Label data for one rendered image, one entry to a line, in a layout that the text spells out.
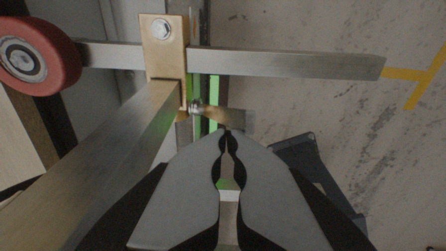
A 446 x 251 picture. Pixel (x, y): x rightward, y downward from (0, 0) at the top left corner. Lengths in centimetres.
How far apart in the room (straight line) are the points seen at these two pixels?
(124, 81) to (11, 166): 29
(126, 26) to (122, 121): 40
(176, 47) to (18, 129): 23
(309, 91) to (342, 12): 41
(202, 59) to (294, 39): 95
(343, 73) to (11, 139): 44
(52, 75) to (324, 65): 32
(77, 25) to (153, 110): 34
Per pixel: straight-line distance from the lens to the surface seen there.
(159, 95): 22
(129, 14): 54
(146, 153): 16
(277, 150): 139
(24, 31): 29
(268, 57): 27
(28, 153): 38
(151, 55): 27
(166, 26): 25
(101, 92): 54
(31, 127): 37
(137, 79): 57
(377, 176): 190
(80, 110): 48
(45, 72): 30
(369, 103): 149
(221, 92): 44
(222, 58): 26
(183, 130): 50
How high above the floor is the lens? 112
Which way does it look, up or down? 61 degrees down
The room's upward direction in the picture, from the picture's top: 179 degrees counter-clockwise
